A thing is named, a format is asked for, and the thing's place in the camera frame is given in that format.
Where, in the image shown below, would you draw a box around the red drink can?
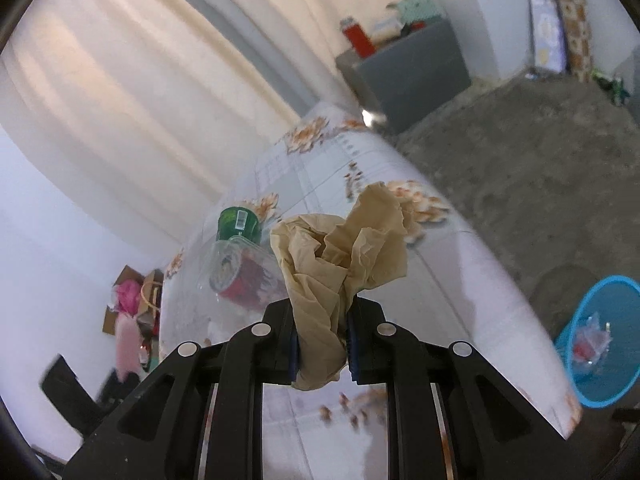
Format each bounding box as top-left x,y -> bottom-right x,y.
209,247 -> 288,311

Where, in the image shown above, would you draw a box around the brown paper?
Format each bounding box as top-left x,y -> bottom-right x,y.
270,183 -> 419,391

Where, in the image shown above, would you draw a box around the blue mesh trash basket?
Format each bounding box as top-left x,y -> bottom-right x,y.
554,275 -> 639,408

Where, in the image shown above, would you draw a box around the cardboard box with clutter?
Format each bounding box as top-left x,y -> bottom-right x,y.
102,266 -> 164,368

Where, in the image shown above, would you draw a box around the clear plastic cup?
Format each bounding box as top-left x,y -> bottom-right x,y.
198,236 -> 288,314

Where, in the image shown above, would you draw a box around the black chair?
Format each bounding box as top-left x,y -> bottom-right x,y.
40,356 -> 141,439

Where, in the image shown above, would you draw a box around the green plastic bottle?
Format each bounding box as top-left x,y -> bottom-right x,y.
216,206 -> 262,245

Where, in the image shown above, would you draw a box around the cream window curtain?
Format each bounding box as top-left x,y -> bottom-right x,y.
1,0 -> 388,259

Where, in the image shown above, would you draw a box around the dark grey cabinet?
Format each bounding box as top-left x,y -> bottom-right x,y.
335,18 -> 471,133

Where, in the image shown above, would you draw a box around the green cans on floor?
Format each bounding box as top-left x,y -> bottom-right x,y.
591,70 -> 630,107

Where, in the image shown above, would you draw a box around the red thermos flask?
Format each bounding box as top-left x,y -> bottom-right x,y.
340,16 -> 376,58

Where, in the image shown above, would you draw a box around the white printed bag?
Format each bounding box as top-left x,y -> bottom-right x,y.
528,0 -> 567,74

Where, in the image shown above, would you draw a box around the mint green utensil holder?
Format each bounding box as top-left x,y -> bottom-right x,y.
386,0 -> 444,26

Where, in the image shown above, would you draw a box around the rolled checkered floor mat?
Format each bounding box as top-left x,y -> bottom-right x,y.
558,0 -> 593,82

